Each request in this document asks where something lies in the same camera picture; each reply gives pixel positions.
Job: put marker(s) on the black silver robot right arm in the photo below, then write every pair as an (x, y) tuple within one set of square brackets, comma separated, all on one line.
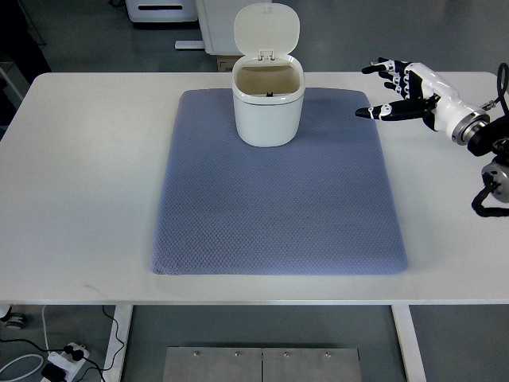
[(481, 138)]

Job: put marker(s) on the white table leg right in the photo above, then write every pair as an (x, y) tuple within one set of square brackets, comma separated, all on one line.
[(408, 343)]

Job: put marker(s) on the white trash bin with lid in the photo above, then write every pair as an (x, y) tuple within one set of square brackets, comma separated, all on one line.
[(268, 84)]

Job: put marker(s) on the blue-grey textured mat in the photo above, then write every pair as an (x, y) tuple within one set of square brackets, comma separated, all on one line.
[(318, 205)]

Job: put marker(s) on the white cabinet stand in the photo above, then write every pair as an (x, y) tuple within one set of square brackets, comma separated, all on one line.
[(216, 20)]

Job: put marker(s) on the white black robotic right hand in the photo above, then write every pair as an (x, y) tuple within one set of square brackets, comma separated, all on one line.
[(425, 96)]

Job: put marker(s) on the cardboard box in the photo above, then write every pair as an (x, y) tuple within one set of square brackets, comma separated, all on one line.
[(225, 63)]

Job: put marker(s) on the metal floor plate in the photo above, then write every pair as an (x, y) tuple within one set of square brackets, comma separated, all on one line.
[(261, 364)]

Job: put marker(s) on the white table leg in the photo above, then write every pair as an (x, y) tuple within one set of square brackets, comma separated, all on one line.
[(117, 345), (408, 343)]

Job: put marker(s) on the caster wheel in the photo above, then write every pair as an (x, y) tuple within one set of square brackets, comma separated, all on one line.
[(11, 319)]

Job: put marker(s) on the white appliance with black slot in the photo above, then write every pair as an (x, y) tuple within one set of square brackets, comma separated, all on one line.
[(163, 11)]

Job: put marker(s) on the white table leg left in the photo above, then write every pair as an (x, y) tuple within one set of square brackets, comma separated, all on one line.
[(117, 345)]

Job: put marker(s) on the white power strip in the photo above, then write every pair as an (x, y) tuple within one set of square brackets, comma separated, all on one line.
[(71, 359)]

